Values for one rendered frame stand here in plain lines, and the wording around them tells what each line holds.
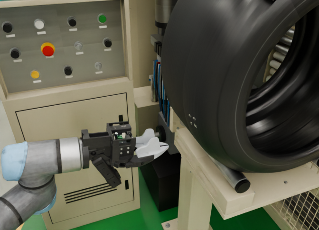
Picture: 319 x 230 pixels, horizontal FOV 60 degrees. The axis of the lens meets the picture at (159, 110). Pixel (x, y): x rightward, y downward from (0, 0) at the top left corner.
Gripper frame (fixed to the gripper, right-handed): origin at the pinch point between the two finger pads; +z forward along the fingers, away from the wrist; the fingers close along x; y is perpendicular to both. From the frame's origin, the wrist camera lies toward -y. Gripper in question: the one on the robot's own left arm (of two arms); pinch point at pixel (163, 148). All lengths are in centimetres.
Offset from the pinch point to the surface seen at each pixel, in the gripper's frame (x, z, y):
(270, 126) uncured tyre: 7.3, 41.8, -3.0
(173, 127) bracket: 23.9, 15.0, -11.3
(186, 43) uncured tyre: 0.5, 1.9, 27.0
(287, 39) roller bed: 33, 63, 19
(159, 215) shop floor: 53, 31, -97
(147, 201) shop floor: 65, 27, -98
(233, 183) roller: -8.7, 17.7, -7.6
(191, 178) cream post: 27, 30, -43
